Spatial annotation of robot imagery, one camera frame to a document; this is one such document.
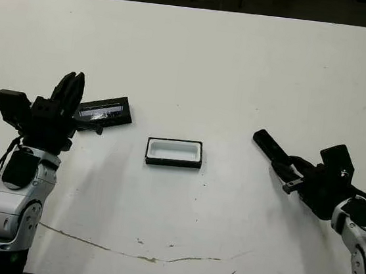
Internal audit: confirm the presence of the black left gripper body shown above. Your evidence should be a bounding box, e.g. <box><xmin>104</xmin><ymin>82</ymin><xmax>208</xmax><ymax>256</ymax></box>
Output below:
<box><xmin>16</xmin><ymin>94</ymin><xmax>106</xmax><ymax>160</ymax></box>

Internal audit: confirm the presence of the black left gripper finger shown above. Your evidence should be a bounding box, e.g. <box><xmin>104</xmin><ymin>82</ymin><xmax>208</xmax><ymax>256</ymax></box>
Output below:
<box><xmin>64</xmin><ymin>70</ymin><xmax>86</xmax><ymax>118</ymax></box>
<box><xmin>49</xmin><ymin>70</ymin><xmax>77</xmax><ymax>112</ymax></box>

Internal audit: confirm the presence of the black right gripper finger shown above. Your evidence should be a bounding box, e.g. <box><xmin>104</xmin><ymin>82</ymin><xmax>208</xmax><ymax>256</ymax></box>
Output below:
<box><xmin>270</xmin><ymin>162</ymin><xmax>302</xmax><ymax>184</ymax></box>
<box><xmin>286</xmin><ymin>155</ymin><xmax>317</xmax><ymax>175</ymax></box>

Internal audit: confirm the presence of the black box lid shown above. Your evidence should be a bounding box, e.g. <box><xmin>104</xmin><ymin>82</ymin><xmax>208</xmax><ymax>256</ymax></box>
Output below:
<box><xmin>74</xmin><ymin>91</ymin><xmax>137</xmax><ymax>131</ymax></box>

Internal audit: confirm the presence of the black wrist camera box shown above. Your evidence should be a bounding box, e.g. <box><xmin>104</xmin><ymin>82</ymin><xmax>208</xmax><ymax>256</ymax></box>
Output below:
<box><xmin>317</xmin><ymin>141</ymin><xmax>358</xmax><ymax>179</ymax></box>
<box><xmin>0</xmin><ymin>89</ymin><xmax>35</xmax><ymax>131</ymax></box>

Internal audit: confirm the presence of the black box base white insert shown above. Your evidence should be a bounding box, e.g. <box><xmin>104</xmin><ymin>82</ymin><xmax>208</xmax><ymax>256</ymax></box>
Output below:
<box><xmin>144</xmin><ymin>135</ymin><xmax>205</xmax><ymax>172</ymax></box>

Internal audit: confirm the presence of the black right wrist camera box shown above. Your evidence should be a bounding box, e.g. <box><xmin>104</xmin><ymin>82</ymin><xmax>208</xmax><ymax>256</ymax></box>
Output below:
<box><xmin>317</xmin><ymin>141</ymin><xmax>358</xmax><ymax>179</ymax></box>

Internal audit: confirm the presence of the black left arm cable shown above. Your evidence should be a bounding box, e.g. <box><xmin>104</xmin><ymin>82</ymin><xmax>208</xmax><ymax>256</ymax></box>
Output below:
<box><xmin>0</xmin><ymin>134</ymin><xmax>25</xmax><ymax>211</ymax></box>

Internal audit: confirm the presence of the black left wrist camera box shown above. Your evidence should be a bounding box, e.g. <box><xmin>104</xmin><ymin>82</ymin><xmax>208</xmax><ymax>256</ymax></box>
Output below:
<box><xmin>0</xmin><ymin>89</ymin><xmax>35</xmax><ymax>131</ymax></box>

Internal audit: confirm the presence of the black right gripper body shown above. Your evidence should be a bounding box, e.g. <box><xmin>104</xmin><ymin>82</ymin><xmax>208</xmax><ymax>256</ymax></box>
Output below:
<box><xmin>279</xmin><ymin>160</ymin><xmax>359</xmax><ymax>223</ymax></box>

